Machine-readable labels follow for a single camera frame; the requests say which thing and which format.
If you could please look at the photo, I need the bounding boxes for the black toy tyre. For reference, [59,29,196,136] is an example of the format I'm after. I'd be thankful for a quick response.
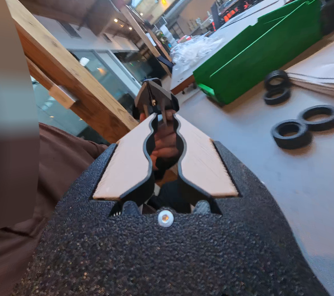
[264,87,291,106]
[297,104,334,132]
[264,70,291,91]
[271,120,313,150]

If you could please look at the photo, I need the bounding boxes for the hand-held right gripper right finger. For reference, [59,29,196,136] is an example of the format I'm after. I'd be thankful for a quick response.
[173,113,239,202]

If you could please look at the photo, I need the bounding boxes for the thick open instruction booklet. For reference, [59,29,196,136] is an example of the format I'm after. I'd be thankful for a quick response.
[286,70,334,98]

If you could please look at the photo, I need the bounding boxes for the green plastic bin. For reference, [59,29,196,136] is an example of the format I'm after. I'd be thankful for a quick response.
[193,0,323,106]

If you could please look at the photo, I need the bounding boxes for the grey desk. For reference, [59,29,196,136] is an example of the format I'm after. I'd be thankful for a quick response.
[177,39,334,291]

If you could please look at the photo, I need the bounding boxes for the wooden post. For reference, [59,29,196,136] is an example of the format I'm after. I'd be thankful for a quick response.
[119,5,173,76]

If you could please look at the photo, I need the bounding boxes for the clear plastic bags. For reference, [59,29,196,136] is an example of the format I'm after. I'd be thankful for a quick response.
[170,35,226,67]

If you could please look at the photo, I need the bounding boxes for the white table with brown edge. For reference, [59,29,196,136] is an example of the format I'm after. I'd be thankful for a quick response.
[170,0,304,95]

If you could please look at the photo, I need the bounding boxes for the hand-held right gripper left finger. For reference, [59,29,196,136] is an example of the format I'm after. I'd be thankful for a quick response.
[93,113,158,201]

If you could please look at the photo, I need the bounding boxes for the person's left hand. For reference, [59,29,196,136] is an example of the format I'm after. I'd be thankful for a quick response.
[150,116,181,171]

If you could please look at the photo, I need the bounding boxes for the small wooden block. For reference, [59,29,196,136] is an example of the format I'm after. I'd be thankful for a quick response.
[48,84,79,110]

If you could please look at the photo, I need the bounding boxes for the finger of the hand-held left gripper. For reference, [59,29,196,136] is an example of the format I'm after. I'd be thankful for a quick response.
[151,80,173,112]
[135,80,154,114]

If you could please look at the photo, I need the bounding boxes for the glass railing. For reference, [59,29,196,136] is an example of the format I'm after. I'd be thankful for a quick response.
[31,48,143,144]

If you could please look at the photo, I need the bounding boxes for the wooden table leg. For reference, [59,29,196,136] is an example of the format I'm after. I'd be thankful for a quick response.
[0,0,139,144]

